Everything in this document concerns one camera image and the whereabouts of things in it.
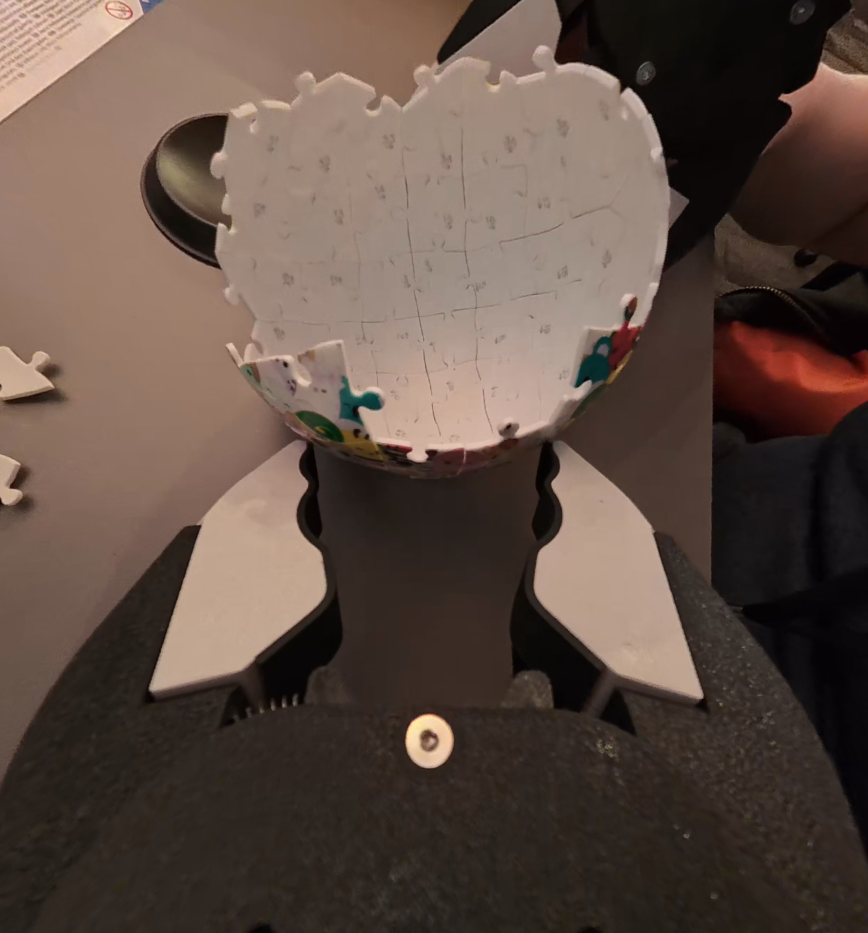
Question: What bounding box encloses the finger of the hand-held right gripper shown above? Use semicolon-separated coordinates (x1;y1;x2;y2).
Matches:
437;0;562;77

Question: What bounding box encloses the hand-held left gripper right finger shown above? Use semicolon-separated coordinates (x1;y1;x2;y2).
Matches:
523;439;704;707

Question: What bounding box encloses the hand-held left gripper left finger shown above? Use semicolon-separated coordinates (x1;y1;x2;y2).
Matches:
148;443;335;702

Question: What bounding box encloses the half-built puzzle ball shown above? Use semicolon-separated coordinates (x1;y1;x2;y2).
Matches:
210;45;674;478

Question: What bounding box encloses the black puzzle ball stand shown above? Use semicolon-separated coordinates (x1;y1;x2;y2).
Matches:
140;113;232;268

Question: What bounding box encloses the person's right forearm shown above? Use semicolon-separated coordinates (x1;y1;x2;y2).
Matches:
729;64;868;272

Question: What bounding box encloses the person's dark blue clothing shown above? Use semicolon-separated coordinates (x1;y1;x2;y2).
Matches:
711;386;868;933

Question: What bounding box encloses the folded instruction sheet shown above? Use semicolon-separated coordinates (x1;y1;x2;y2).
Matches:
0;0;147;141

